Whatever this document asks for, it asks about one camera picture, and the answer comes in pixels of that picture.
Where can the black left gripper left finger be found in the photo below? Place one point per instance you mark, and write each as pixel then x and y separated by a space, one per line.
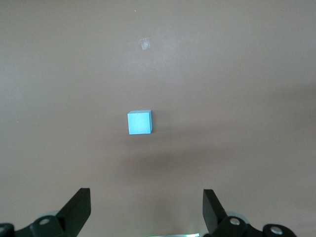
pixel 76 209

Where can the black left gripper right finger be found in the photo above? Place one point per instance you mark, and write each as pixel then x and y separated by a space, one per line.
pixel 212 212

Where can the blue foam block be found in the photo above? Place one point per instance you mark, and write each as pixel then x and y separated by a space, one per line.
pixel 139 123

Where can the clear tape piece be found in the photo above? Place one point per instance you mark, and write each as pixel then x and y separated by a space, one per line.
pixel 145 44

